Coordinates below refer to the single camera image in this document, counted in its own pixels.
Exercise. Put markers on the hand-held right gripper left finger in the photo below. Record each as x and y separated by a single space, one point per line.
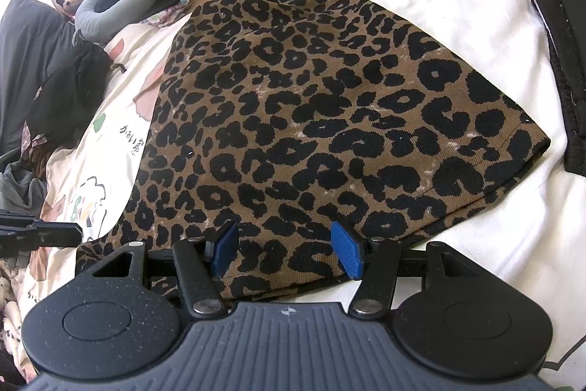
225 251

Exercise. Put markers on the grey neck pillow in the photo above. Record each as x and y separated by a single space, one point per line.
91 22

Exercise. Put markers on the grey cloth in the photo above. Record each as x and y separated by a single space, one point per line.
18 189

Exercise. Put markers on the dark cloth pile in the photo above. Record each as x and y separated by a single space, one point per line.
36 52

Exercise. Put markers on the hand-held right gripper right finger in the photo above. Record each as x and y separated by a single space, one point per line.
348 249

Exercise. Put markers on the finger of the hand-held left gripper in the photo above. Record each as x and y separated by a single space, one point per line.
50 233

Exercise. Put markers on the floral patterned cloth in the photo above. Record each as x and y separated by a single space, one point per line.
167 13

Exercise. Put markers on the leopard print skirt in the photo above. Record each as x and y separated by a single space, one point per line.
320 120

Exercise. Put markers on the black garment with white stripe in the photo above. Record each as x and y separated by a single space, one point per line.
565 75

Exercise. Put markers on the plush toy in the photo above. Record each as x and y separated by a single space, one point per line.
68 1

